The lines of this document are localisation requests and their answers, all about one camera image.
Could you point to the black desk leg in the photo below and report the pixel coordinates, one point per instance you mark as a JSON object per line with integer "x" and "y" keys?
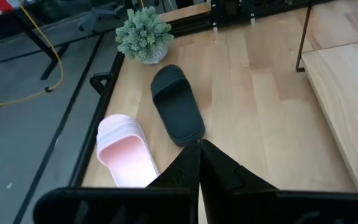
{"x": 51, "y": 63}

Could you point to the pink slide sandal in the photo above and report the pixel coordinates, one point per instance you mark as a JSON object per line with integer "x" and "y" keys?
{"x": 126, "y": 155}

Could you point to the wooden shelf with black legs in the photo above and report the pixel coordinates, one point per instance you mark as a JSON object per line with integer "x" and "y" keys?
{"x": 346, "y": 109}

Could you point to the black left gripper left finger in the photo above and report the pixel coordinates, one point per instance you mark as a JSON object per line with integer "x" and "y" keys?
{"x": 179, "y": 174}

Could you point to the bushy green plant white pot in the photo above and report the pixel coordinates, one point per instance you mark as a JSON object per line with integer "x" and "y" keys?
{"x": 143, "y": 34}

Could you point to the red and white object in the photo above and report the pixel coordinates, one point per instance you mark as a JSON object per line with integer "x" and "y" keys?
{"x": 2, "y": 4}

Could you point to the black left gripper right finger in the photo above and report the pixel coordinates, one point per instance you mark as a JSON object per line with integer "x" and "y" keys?
{"x": 222, "y": 180}

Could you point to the black metal table frame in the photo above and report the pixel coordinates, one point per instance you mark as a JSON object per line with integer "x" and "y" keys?
{"x": 87, "y": 146}

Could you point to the black slide sandal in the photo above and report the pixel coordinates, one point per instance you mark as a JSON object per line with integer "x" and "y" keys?
{"x": 176, "y": 109}

